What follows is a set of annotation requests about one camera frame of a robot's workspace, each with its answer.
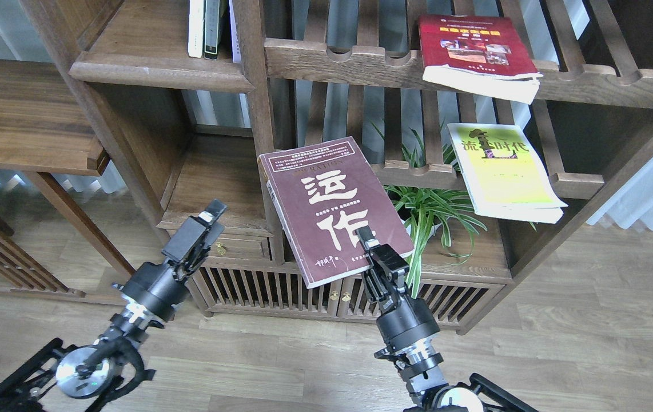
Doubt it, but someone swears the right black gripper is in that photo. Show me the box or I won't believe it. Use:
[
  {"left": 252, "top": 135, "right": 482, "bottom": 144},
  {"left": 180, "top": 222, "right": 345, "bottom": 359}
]
[{"left": 356, "top": 226, "right": 413, "bottom": 315}]

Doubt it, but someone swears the green spider plant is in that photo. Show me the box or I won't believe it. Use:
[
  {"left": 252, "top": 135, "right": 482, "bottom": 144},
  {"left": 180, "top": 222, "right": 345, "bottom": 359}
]
[{"left": 370, "top": 123, "right": 537, "bottom": 299}]

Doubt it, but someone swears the yellow green book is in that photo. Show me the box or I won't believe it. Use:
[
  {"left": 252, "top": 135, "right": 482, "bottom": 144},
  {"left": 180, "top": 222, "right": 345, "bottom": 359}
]
[{"left": 447, "top": 123, "right": 566, "bottom": 224}]

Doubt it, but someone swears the red book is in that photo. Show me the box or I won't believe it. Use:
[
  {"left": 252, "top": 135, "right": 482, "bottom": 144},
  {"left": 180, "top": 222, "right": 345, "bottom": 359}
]
[{"left": 418, "top": 15, "right": 541, "bottom": 104}]

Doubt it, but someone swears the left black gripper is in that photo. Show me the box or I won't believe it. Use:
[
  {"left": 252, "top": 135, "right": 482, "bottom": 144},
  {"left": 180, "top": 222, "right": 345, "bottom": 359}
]
[{"left": 162, "top": 199, "right": 228, "bottom": 282}]

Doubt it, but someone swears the dark green upright book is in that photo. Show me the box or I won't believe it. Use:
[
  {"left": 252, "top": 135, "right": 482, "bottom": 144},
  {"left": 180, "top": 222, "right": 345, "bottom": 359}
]
[{"left": 204, "top": 0, "right": 228, "bottom": 60}]

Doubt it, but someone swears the white plant pot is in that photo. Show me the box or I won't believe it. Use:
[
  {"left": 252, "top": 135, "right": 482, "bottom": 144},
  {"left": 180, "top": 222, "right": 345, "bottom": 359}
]
[{"left": 403, "top": 217, "right": 443, "bottom": 246}]

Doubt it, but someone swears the dark brown book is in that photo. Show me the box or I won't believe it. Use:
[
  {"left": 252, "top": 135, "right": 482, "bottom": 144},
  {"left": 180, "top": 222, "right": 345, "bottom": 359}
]
[{"left": 258, "top": 137, "right": 415, "bottom": 288}]

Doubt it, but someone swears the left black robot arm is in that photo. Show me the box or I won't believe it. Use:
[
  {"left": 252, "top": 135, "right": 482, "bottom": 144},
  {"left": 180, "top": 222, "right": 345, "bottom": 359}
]
[{"left": 0, "top": 199, "right": 227, "bottom": 411}]

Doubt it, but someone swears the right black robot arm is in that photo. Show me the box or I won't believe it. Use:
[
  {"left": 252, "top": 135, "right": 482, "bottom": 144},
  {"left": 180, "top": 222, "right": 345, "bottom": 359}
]
[{"left": 356, "top": 226, "right": 535, "bottom": 411}]

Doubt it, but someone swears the wooden side table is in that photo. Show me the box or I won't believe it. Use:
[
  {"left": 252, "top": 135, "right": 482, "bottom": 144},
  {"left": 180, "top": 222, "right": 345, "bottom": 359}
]
[{"left": 0, "top": 60, "right": 134, "bottom": 305}]

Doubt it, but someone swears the pale upright book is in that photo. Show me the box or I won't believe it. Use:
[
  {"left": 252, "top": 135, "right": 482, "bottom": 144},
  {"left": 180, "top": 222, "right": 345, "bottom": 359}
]
[{"left": 228, "top": 0, "right": 242, "bottom": 64}]

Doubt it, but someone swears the white upright book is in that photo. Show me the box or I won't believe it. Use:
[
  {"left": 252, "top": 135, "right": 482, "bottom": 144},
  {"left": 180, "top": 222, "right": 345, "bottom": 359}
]
[{"left": 187, "top": 0, "right": 205, "bottom": 58}]

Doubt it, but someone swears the dark wooden bookshelf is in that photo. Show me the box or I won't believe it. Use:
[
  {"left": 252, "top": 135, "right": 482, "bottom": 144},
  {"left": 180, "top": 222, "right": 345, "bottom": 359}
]
[{"left": 21, "top": 1, "right": 653, "bottom": 334}]

